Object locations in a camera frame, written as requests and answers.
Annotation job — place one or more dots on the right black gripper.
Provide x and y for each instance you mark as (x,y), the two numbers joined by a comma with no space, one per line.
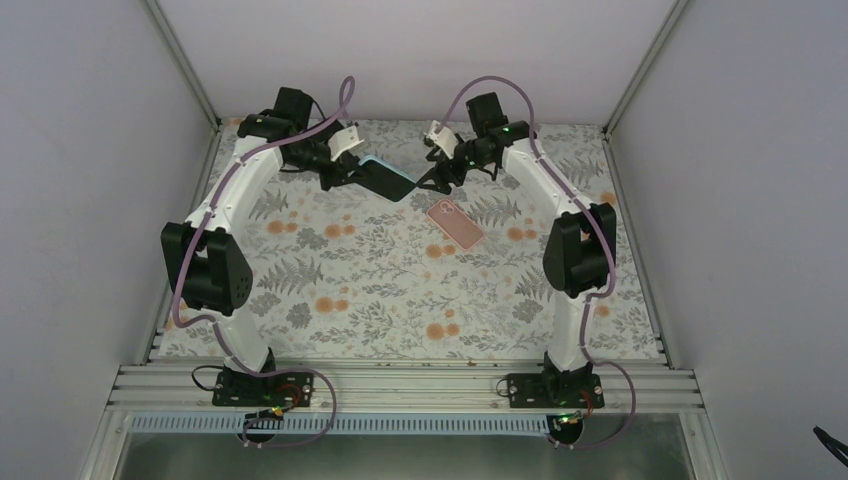
(443,178)

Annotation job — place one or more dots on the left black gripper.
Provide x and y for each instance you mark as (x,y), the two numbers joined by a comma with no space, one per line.
(345,166)

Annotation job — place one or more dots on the phone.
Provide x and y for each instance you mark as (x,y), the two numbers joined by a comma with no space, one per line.
(381,178)

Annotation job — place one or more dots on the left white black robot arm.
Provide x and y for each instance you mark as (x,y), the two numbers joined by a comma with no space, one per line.
(209,275)

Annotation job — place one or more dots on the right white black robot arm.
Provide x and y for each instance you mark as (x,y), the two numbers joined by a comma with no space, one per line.
(579,257)

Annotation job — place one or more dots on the floral patterned table mat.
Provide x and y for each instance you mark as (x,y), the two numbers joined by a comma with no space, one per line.
(346,274)

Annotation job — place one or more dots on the black object at edge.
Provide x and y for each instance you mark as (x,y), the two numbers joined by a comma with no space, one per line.
(835,447)

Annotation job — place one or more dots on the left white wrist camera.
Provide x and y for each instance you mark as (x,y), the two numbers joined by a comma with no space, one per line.
(348,140)

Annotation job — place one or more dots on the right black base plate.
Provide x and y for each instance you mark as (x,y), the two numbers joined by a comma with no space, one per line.
(568,390)

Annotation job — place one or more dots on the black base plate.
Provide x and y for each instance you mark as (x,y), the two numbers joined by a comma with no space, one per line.
(233,389)
(568,390)

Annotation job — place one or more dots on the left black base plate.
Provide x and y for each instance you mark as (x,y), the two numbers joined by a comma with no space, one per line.
(233,389)

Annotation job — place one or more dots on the aluminium rail frame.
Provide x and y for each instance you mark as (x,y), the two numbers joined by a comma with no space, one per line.
(437,387)

